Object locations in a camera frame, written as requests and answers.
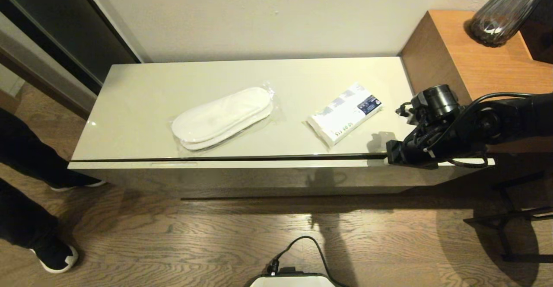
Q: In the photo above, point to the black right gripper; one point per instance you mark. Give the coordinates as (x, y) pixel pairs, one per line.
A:
(406, 153)

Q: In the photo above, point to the blue patterned tissue pack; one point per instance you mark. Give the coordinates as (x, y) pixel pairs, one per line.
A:
(343, 117)

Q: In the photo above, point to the packaged white slippers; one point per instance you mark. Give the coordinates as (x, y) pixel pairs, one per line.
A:
(220, 115)

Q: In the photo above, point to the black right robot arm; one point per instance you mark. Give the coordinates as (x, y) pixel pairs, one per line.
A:
(518, 114)

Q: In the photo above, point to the brown wooden side table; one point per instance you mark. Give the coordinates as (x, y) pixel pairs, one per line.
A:
(453, 53)

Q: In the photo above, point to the dark ribbed glass vase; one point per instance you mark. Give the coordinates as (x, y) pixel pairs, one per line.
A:
(497, 19)

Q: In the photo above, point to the white glossy cabinet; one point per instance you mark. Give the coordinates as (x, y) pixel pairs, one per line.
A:
(259, 84)

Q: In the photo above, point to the black box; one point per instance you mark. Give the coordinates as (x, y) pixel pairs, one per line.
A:
(542, 36)

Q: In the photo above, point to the black white-soled shoe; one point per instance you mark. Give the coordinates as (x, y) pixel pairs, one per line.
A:
(77, 184)
(54, 259)

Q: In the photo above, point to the black trouser leg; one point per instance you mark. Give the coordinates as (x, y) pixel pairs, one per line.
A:
(21, 218)
(26, 146)

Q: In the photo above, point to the dark door panel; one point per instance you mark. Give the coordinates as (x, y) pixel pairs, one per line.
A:
(52, 14)

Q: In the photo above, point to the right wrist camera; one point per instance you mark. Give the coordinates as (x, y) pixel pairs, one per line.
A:
(414, 114)

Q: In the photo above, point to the grey wood-trimmed door frame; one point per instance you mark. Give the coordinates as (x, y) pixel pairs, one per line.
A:
(26, 51)

